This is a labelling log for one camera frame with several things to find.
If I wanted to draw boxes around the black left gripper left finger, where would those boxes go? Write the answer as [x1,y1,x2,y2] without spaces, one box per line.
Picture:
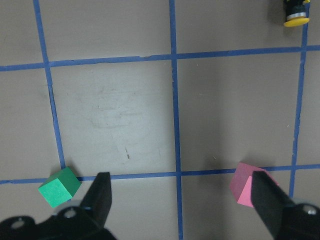
[79,172,112,227]

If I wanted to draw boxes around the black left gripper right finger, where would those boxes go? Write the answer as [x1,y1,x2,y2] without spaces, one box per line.
[251,171,295,235]

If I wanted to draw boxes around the yellow push button switch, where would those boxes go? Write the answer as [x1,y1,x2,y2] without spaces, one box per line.
[283,0,310,28]

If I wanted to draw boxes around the pink foam cube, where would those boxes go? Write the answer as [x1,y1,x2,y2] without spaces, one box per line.
[229,162,279,208]

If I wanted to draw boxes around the green foam cube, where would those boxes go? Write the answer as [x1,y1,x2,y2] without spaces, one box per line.
[38,167,81,208]

